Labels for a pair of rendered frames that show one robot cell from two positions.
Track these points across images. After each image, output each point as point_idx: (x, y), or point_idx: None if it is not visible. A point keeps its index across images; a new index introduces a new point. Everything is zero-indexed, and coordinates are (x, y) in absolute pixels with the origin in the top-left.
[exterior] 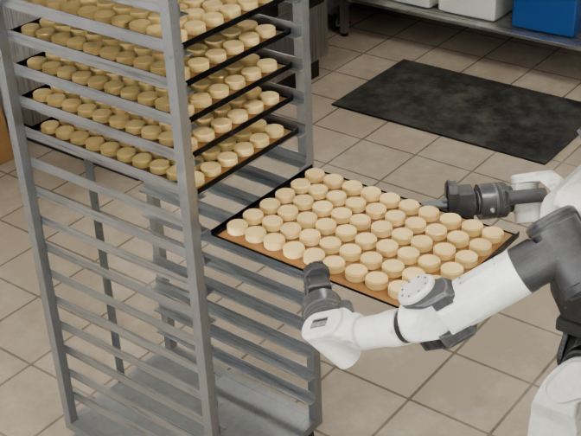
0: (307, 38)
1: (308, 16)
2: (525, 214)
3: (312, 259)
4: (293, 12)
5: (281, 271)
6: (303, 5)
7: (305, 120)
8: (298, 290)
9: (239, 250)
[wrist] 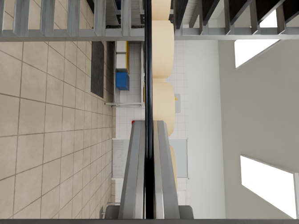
0: (244, 38)
1: (259, 38)
2: (145, 194)
3: (171, 121)
4: (267, 27)
5: (42, 8)
6: (271, 36)
7: (184, 35)
8: (28, 24)
9: None
